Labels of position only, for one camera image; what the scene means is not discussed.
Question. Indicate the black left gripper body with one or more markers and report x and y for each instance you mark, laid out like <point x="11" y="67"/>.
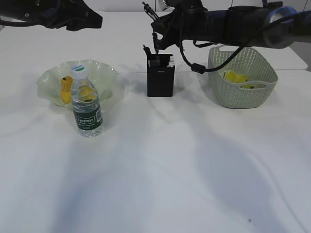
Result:
<point x="75" y="15"/>

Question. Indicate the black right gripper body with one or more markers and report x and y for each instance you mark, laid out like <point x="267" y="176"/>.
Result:
<point x="181" y="24"/>

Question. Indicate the yellow utility knife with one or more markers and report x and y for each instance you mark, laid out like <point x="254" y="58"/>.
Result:
<point x="171" y="65"/>

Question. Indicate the black pen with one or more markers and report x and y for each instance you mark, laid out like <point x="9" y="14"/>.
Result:
<point x="155" y="40"/>
<point x="150" y="12"/>
<point x="147" y="51"/>

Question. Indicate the yellow waste paper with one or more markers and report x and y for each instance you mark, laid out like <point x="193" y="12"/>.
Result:
<point x="234" y="77"/>

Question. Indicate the yellow pear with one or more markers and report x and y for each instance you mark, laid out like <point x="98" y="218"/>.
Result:
<point x="65" y="94"/>

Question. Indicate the clear plastic water bottle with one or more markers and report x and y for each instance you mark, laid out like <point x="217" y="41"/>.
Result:
<point x="85" y="103"/>

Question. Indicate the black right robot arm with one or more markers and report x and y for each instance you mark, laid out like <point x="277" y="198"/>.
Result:
<point x="271" y="26"/>

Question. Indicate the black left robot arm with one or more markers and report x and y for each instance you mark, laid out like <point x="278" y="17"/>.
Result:
<point x="25" y="11"/>

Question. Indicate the black square pen holder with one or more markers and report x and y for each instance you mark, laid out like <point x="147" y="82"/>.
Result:
<point x="160" y="80"/>

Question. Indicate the green ruffled glass plate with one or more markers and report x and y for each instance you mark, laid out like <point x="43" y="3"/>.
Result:
<point x="103" y="76"/>

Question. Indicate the green plastic woven basket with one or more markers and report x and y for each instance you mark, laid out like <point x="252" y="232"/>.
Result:
<point x="251" y="63"/>

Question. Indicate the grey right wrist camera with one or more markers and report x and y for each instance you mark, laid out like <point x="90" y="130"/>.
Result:
<point x="165" y="4"/>

